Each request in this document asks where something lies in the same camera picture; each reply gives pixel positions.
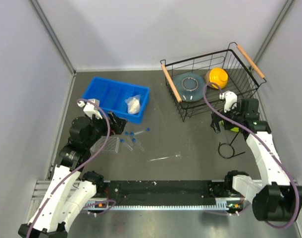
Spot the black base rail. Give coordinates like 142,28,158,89
34,179,268,211

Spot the purple cable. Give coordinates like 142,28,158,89
26,98,117,238
202,82,300,228

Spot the glass bulb tube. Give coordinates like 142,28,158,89
147,152,182,162

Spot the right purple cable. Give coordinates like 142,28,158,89
202,82,300,228

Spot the clear plastic well plate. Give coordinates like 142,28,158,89
90,136,120,153

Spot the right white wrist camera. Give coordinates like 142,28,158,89
219,91,238,113

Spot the orange ribbed bowl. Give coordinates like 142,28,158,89
205,67,228,89

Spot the clear bag of white powder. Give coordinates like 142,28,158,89
125,94,141,115

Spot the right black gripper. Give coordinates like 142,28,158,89
211,100,244,133

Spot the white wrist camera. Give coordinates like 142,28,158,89
219,91,238,113
77,100,103,119

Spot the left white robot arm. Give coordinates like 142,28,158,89
18,112,127,238

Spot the blue plastic divided bin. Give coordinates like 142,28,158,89
83,77,150,124

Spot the black wire basket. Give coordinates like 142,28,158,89
160,42,266,120

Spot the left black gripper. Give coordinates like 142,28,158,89
85,110,127,148

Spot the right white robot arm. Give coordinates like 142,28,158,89
211,98,302,229

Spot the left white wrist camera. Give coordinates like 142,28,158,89
77,100,103,119

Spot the blue-grey ceramic plate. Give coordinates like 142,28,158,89
173,72,206,102

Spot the lime green plate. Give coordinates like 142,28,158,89
223,120,239,132

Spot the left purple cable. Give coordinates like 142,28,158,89
26,98,117,238

